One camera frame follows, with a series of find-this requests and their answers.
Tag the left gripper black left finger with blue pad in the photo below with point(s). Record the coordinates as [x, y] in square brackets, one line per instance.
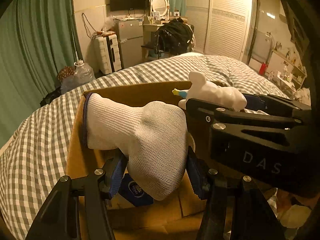
[59, 216]

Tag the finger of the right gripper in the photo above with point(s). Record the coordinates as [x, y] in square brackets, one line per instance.
[276, 107]
[213, 113]

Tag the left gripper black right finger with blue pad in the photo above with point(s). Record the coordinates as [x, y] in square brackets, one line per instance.
[234, 207]

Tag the white bear figurine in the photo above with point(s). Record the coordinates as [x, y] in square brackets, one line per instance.
[204, 90]

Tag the white sock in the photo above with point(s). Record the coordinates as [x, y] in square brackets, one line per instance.
[154, 138]

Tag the tissue pack blue white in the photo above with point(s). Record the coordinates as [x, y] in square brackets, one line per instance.
[133, 193]

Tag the red fire extinguisher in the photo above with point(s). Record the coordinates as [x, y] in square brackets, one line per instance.
[263, 69]

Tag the white shelf with items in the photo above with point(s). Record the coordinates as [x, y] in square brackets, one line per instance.
[286, 75]

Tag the grey checkered bed duvet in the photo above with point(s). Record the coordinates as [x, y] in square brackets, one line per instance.
[37, 154]

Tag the black clothes pile on chair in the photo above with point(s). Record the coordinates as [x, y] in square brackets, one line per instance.
[176, 38]

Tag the brown cardboard box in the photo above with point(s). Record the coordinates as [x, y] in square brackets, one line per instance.
[176, 217]

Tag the silver mini fridge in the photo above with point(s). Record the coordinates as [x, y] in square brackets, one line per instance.
[130, 40]

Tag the white wardrobe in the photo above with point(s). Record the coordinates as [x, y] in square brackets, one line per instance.
[221, 27]

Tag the white suitcase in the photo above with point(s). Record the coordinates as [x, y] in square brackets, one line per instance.
[107, 52]

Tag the white oval vanity mirror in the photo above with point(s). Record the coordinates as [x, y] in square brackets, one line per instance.
[160, 6]

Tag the clear water jug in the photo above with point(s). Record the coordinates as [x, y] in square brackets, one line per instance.
[84, 73]

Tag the brown patterned basket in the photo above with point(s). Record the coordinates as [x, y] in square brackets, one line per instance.
[65, 72]

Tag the green curtain left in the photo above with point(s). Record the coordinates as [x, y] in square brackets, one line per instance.
[37, 41]

